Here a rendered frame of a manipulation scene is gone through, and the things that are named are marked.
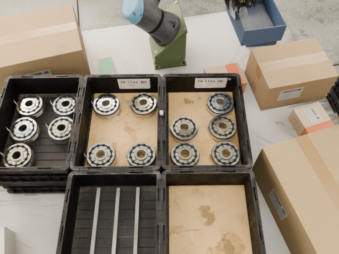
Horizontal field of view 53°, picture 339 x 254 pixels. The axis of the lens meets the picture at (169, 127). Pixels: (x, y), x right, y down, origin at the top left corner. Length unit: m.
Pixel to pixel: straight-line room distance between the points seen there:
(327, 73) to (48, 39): 1.17
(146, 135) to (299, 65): 0.71
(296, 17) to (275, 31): 1.86
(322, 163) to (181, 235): 0.53
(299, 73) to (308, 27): 1.57
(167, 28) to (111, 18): 1.52
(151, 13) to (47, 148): 0.67
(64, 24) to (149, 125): 0.62
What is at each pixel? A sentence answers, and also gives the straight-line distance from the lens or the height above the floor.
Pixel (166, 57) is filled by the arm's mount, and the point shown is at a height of 0.77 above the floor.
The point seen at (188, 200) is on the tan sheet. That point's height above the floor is 0.83.
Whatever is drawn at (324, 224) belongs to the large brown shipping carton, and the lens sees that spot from 1.17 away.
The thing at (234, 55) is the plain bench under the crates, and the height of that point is 0.70.
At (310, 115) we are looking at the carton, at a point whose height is 0.77.
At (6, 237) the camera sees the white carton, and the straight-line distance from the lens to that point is 1.32.
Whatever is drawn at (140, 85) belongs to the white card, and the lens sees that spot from 1.34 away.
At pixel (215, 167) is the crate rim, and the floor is 0.93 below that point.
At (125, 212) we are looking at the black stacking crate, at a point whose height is 0.83.
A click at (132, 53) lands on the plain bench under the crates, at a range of 1.70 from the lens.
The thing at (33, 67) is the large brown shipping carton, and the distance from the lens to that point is 1.54.
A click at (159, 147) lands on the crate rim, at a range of 1.15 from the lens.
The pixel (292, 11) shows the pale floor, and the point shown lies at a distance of 3.15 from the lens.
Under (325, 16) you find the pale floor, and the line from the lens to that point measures 3.20.
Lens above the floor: 1.94
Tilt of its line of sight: 59 degrees down
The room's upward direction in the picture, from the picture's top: 1 degrees counter-clockwise
